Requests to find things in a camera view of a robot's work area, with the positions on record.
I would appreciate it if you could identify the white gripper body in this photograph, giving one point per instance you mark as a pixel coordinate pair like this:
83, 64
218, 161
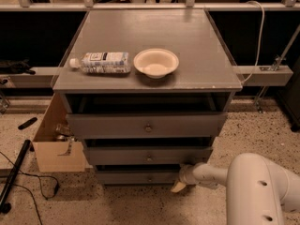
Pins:
188, 175

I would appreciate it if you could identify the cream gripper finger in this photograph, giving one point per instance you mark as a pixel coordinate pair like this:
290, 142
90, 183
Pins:
177, 187

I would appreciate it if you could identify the grey bottom drawer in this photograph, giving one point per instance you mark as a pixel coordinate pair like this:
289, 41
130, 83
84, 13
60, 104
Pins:
136, 177

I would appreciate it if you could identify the grey drawer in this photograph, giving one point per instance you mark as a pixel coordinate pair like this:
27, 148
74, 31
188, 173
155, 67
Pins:
136, 177
142, 155
146, 125

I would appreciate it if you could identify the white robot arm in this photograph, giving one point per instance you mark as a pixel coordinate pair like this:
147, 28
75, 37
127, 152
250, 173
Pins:
258, 191

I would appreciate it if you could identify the grey top drawer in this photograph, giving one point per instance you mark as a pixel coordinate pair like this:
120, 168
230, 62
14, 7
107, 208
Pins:
146, 125

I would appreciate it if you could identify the grey three-drawer cabinet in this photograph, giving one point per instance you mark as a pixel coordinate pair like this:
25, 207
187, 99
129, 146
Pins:
203, 83

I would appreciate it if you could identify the grey middle drawer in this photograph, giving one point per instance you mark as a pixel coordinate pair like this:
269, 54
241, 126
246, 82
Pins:
142, 155

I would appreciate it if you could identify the open cardboard box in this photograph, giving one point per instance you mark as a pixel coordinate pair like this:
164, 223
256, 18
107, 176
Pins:
54, 153

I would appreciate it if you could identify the white paper bowl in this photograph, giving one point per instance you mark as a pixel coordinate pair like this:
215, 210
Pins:
156, 63

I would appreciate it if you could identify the clear plastic water bottle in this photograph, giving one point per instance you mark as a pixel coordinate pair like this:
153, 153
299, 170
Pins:
102, 63

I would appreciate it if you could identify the diagonal metal strut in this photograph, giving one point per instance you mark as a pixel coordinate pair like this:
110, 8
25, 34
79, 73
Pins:
275, 67

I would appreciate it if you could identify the small black remote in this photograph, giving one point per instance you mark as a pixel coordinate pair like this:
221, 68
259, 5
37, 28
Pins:
27, 124

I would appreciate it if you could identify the black pole on floor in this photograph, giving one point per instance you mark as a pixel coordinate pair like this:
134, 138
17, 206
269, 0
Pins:
4, 205

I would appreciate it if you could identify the black bag on beam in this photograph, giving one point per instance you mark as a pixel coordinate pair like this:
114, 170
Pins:
16, 67

